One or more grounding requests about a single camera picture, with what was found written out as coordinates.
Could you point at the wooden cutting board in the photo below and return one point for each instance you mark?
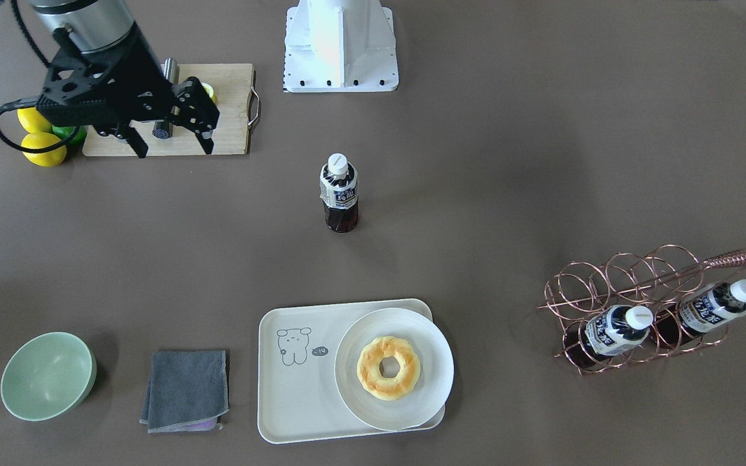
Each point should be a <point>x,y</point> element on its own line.
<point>238,105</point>

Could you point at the tea bottle in rack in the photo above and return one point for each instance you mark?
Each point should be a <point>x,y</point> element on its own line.
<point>617,330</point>
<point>712,308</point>

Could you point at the copper wire bottle rack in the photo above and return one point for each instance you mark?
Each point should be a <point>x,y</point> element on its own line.
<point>661,280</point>

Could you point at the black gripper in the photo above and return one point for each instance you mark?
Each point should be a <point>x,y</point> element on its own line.
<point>144,76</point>

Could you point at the yellow lemon far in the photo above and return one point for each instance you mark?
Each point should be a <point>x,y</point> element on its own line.
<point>33,121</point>

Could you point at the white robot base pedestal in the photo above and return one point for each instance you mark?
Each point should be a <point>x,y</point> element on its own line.
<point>340,47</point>

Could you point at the cream rectangular tray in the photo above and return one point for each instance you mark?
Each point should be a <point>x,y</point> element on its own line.
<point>307,385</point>

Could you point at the grey folded cloth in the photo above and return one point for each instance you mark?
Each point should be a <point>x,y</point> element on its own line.
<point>187,391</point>

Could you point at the yellow lemon near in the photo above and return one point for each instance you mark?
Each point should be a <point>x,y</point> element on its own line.
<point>47,158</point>

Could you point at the half lemon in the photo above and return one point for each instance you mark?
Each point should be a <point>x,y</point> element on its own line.
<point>210,91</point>

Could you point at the yellow lemon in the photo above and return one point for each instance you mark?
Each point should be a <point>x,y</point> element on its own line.
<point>47,158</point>
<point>33,121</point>

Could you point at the steel muddler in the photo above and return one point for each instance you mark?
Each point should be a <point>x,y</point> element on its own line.
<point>162,128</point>

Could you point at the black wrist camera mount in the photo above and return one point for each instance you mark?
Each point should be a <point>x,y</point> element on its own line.
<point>77,90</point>

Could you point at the tea bottle white cap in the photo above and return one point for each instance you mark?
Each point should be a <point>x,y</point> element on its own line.
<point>337,181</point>

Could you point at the green bowl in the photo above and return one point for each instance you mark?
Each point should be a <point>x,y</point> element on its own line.
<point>48,376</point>

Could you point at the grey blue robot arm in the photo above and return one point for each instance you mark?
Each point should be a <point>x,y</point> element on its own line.
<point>84,27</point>

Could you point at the glazed donut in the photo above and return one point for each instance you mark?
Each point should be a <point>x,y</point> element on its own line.
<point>388,368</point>

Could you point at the green lime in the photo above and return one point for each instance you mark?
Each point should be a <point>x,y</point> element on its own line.
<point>75,137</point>

